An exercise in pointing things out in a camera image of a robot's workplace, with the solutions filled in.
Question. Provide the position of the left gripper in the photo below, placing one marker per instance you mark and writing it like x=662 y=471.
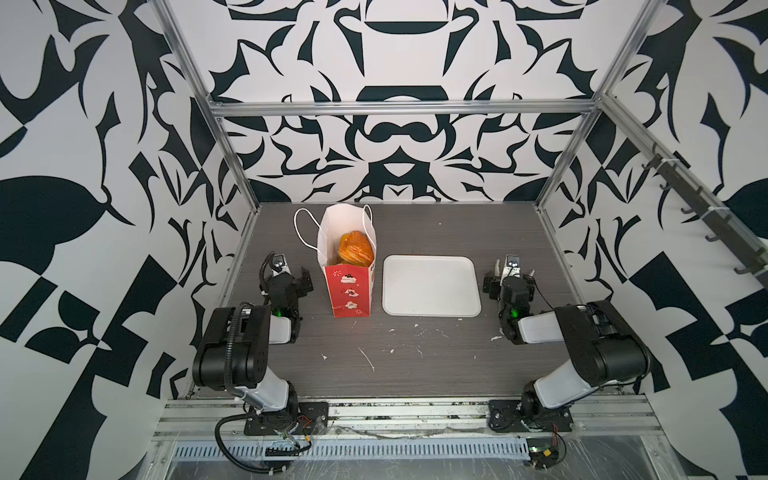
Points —
x=303 y=282

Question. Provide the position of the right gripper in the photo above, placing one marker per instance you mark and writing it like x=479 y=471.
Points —
x=491 y=283

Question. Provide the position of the red white paper bag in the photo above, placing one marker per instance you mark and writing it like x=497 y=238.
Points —
x=350 y=287

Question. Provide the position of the orange croissant fake bread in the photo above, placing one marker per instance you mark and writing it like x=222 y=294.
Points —
x=355 y=249

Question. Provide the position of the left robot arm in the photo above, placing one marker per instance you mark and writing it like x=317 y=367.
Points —
x=234 y=351

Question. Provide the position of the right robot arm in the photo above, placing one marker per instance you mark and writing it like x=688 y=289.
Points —
x=603 y=350

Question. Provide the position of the white plastic tray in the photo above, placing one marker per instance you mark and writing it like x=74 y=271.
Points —
x=430 y=286

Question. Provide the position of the small green circuit board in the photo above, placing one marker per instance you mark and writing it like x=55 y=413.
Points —
x=544 y=455

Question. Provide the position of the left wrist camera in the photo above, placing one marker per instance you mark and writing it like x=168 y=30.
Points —
x=277 y=264

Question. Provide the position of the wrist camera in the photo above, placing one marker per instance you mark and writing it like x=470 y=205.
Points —
x=277 y=264
x=511 y=266

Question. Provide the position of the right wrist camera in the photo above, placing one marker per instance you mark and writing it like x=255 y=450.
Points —
x=511 y=266

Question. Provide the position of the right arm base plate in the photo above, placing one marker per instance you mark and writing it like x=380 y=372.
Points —
x=516 y=416

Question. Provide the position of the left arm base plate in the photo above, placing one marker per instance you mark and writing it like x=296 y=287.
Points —
x=303 y=418

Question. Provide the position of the white slotted cable duct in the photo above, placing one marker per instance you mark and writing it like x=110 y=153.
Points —
x=329 y=449

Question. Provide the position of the grey wall hook rail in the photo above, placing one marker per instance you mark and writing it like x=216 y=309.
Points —
x=703 y=205

